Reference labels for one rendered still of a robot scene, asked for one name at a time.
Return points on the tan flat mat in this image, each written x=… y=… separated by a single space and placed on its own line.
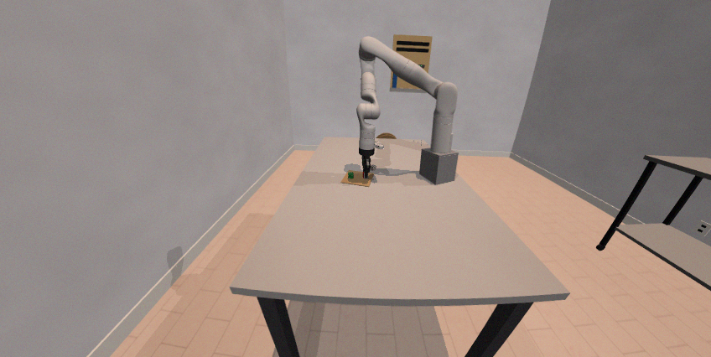
x=357 y=178

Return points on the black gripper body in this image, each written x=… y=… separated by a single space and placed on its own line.
x=367 y=154

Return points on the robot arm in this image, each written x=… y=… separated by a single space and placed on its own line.
x=412 y=73

